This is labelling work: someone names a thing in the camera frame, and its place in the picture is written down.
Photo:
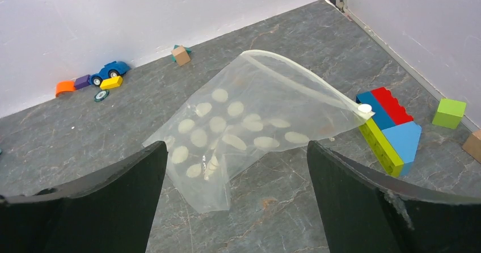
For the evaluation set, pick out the clear polka dot zip bag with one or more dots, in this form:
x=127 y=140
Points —
x=259 y=103

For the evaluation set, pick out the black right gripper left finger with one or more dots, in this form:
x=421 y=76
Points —
x=108 y=210

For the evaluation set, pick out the yellow brick block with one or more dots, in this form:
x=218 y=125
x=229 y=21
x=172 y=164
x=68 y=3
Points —
x=110 y=83

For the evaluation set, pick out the tan wooden cube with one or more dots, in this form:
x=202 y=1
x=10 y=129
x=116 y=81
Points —
x=472 y=145

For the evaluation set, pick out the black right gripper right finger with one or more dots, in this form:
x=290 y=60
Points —
x=364 y=210

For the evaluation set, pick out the tan and teal wooden blocks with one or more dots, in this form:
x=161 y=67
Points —
x=181 y=55

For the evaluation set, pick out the blue toy car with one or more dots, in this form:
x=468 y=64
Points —
x=110 y=70

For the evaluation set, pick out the multicolour brick block stack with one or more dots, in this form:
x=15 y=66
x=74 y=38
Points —
x=391 y=132

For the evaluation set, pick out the green wooden cube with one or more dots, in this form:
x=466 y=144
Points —
x=449 y=113

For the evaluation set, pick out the orange arch block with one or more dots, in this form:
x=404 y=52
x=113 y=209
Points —
x=64 y=87

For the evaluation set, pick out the purple cube block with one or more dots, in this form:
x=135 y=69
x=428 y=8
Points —
x=82 y=82

